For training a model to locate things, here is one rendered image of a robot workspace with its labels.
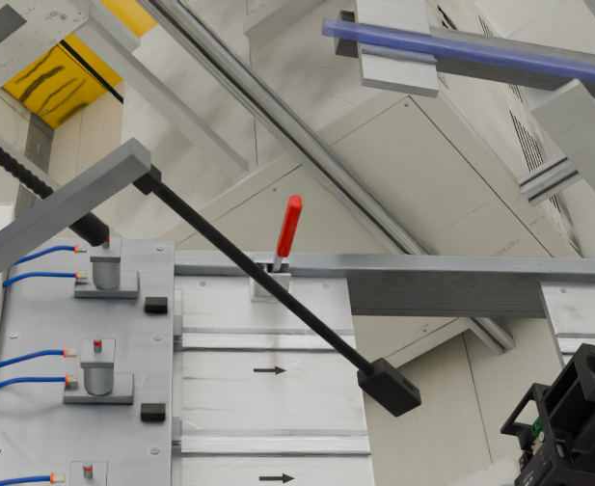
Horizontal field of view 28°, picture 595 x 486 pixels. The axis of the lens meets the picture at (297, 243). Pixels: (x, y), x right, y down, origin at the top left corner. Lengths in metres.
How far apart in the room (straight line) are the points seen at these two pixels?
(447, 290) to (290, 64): 1.08
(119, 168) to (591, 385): 0.31
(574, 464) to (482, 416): 1.47
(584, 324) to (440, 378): 1.28
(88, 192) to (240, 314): 0.40
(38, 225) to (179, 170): 1.49
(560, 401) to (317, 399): 0.27
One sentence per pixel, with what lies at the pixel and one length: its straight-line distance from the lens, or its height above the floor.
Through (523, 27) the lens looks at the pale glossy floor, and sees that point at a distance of 2.93.
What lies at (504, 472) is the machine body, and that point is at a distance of 1.35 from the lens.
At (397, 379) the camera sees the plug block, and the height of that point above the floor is 1.10.
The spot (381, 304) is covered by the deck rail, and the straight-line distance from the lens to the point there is 1.13.
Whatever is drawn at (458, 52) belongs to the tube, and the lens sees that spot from 1.14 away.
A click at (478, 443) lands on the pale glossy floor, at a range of 2.24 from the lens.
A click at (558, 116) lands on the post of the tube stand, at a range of 1.32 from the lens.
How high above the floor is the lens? 1.63
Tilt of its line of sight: 34 degrees down
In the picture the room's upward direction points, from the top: 48 degrees counter-clockwise
